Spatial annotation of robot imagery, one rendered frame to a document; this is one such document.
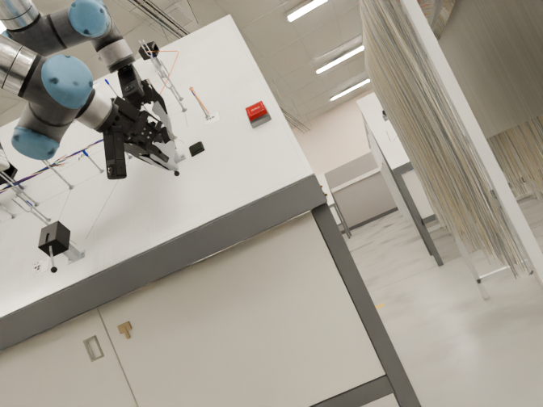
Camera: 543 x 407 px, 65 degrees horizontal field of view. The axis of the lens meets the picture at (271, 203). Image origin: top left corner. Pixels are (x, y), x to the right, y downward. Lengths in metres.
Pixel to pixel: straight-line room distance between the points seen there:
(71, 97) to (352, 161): 11.43
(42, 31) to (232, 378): 0.86
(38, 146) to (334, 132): 11.47
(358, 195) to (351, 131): 1.79
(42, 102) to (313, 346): 0.72
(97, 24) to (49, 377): 0.81
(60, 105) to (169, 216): 0.39
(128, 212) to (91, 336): 0.30
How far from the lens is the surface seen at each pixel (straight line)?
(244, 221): 0.94
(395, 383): 1.05
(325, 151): 12.13
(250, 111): 1.14
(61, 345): 1.17
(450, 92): 1.18
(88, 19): 1.05
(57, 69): 0.76
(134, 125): 1.00
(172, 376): 1.08
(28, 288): 1.19
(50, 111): 0.79
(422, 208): 3.68
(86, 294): 1.07
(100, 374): 1.14
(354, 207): 12.01
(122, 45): 1.17
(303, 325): 1.00
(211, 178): 1.06
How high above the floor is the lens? 0.78
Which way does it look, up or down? 4 degrees up
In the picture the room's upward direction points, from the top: 24 degrees counter-clockwise
